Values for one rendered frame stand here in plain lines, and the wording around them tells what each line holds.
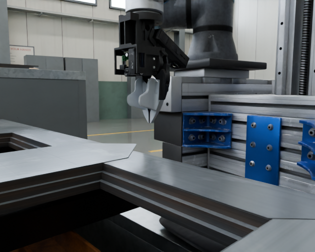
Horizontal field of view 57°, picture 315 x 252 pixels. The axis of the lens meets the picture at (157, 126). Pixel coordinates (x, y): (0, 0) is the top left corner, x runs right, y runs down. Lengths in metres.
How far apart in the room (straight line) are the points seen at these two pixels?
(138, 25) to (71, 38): 9.34
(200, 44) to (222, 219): 0.63
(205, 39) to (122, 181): 0.55
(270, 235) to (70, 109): 1.25
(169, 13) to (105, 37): 9.45
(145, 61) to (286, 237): 0.40
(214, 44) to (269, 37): 11.66
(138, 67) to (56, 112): 0.89
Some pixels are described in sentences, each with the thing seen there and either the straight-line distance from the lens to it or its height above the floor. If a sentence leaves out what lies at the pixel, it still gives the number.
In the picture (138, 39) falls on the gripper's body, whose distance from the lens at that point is 0.57.
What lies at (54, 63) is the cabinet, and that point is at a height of 1.76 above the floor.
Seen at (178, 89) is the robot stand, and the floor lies 0.96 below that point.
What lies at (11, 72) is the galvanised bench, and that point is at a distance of 1.33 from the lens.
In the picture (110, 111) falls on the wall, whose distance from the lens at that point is 10.22.
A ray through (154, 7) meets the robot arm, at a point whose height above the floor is 1.11.
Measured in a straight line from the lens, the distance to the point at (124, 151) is 0.52.
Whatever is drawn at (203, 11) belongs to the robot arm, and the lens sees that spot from 0.88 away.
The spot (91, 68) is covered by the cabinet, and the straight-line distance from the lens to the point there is 9.34.
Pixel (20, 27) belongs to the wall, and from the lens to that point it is 9.63.
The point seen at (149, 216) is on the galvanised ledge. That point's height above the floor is 0.68.
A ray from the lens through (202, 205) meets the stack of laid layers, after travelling 0.32.
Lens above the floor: 0.96
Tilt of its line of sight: 7 degrees down
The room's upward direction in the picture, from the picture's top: straight up
